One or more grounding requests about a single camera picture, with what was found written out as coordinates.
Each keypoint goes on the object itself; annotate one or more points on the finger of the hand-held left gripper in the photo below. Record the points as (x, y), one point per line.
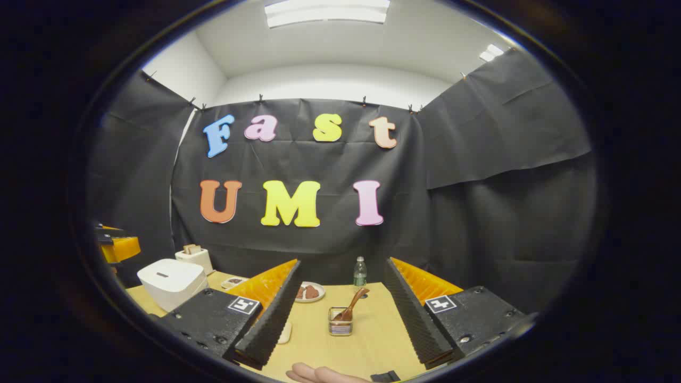
(122, 249)

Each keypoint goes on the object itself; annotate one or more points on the white rice cooker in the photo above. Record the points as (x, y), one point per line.
(170, 282)

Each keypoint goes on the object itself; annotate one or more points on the long ceiling light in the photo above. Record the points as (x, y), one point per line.
(327, 11)

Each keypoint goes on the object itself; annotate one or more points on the white round plate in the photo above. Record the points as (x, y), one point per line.
(314, 299)

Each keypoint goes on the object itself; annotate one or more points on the white toaster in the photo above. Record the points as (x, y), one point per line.
(199, 261)

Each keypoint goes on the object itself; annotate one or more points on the green label water bottle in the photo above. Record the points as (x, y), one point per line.
(360, 274)

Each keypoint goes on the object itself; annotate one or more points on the brown toast slice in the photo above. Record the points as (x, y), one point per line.
(191, 249)

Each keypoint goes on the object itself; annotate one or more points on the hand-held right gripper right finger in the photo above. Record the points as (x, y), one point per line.
(415, 319)

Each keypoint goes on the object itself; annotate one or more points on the white divided grain dish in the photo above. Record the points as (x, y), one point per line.
(234, 282)

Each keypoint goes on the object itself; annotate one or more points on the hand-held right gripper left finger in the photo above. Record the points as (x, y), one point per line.
(271, 324)

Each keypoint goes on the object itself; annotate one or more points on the small ceiling light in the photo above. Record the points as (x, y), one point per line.
(491, 52)

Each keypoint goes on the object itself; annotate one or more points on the brown wooden spoon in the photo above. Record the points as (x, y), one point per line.
(351, 306)

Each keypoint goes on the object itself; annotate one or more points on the black backdrop cloth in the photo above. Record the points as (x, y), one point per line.
(479, 213)

